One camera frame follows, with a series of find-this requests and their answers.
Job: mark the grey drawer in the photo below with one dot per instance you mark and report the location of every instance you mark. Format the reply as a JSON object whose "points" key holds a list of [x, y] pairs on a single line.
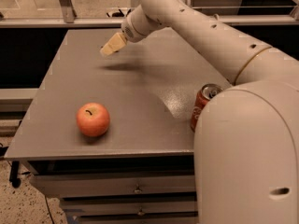
{"points": [[136, 205], [115, 184]]}

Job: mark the middle grey drawer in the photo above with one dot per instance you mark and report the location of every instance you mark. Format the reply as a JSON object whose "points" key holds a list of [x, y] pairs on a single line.
{"points": [[136, 205]]}

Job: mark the grey drawer cabinet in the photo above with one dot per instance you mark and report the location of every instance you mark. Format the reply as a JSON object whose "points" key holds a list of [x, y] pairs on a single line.
{"points": [[110, 137]]}

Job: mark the metal window frame rail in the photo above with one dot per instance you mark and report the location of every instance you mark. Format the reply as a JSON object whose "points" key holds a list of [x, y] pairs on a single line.
{"points": [[243, 20]]}

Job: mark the red apple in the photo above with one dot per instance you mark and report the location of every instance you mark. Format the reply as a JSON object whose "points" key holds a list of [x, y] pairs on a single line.
{"points": [[93, 119]]}

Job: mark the top grey drawer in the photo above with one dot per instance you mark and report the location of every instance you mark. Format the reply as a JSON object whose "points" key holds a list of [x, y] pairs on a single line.
{"points": [[115, 184]]}

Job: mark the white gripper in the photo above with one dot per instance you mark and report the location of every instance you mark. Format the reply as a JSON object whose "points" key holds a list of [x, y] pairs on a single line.
{"points": [[130, 31]]}

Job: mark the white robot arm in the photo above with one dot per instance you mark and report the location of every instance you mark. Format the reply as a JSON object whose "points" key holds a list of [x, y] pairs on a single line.
{"points": [[246, 142]]}

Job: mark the red coca-cola can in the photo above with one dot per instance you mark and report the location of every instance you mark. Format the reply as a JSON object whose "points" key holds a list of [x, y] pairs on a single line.
{"points": [[205, 94]]}

